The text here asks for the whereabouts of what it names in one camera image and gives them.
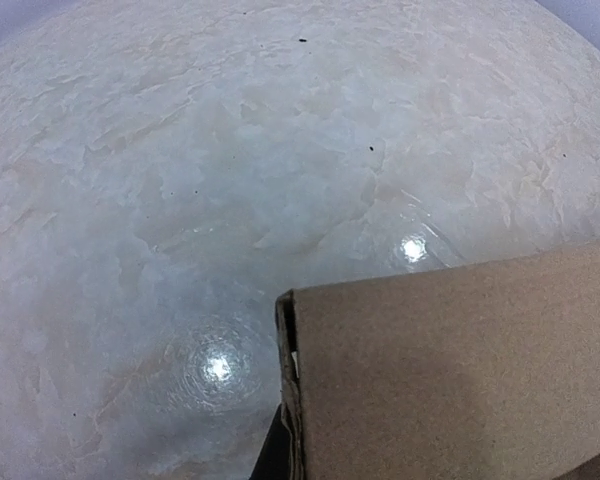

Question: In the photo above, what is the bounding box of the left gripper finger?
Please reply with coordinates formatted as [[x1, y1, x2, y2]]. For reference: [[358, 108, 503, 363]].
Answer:
[[249, 404, 292, 480]]

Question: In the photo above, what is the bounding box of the brown cardboard box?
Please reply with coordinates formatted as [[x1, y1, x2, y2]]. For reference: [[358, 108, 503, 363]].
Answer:
[[276, 242, 600, 479]]

